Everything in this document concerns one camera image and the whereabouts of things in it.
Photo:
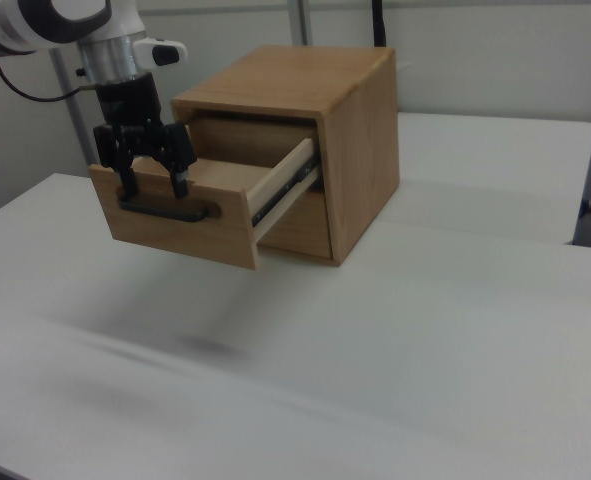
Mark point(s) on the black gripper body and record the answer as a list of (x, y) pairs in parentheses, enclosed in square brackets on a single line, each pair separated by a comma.
[(127, 100)]

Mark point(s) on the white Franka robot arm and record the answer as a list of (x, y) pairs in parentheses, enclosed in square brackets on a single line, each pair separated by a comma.
[(30, 25)]

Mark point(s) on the black metal drawer slide rail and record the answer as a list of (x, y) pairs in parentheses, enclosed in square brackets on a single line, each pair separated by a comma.
[(290, 185)]

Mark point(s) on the grey metal frame post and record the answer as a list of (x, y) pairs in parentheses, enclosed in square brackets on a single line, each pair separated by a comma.
[(76, 120)]

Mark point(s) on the closed wooden drawer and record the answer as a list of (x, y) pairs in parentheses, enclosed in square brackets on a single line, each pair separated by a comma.
[(300, 225)]

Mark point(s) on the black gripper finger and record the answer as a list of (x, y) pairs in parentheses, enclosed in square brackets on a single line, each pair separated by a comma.
[(177, 145), (110, 145)]

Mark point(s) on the grey wall profile strip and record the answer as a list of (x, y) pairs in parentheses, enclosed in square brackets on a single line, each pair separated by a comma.
[(300, 22)]

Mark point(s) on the wooden drawer cabinet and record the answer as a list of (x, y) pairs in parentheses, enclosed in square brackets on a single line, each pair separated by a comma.
[(360, 145)]

